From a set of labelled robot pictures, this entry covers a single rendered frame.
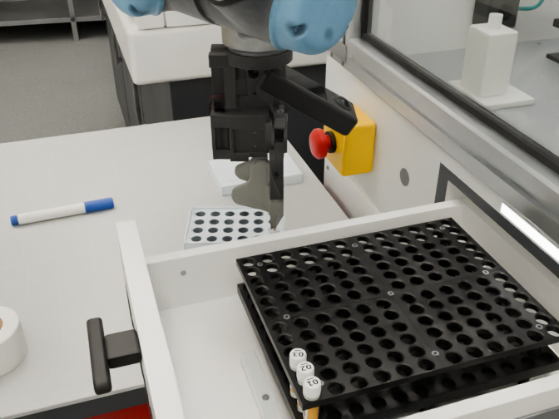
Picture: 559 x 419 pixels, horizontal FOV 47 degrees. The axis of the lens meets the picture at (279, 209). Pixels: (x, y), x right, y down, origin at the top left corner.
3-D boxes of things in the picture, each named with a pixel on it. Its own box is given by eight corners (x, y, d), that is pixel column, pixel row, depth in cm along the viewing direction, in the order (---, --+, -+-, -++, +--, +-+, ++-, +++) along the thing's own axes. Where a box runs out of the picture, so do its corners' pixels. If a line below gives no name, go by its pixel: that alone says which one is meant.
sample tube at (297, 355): (289, 391, 49) (289, 347, 47) (304, 391, 49) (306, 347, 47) (289, 403, 48) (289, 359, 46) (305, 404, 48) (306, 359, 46)
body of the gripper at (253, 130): (219, 135, 76) (213, 35, 70) (291, 135, 76) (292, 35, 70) (213, 166, 70) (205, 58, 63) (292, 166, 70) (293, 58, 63)
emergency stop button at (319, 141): (317, 165, 83) (318, 137, 80) (306, 151, 86) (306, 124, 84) (338, 161, 83) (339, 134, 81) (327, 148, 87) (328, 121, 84)
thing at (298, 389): (302, 411, 44) (302, 405, 44) (235, 264, 58) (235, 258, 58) (327, 404, 45) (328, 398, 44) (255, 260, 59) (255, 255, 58)
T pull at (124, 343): (96, 400, 44) (92, 386, 44) (87, 329, 50) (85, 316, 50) (148, 387, 45) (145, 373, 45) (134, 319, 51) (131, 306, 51)
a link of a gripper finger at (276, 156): (268, 189, 74) (267, 115, 71) (283, 189, 74) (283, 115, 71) (267, 204, 70) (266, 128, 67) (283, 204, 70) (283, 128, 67)
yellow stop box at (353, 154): (337, 179, 83) (340, 128, 79) (317, 155, 89) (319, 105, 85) (373, 173, 84) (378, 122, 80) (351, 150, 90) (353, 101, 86)
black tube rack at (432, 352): (300, 464, 47) (302, 404, 44) (238, 313, 61) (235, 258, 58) (552, 391, 53) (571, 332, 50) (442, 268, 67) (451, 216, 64)
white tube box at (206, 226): (185, 268, 80) (183, 243, 78) (192, 229, 87) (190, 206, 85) (284, 267, 80) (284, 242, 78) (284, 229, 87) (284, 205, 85)
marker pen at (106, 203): (12, 229, 87) (9, 219, 86) (12, 223, 88) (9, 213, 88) (115, 209, 91) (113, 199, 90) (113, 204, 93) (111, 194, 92)
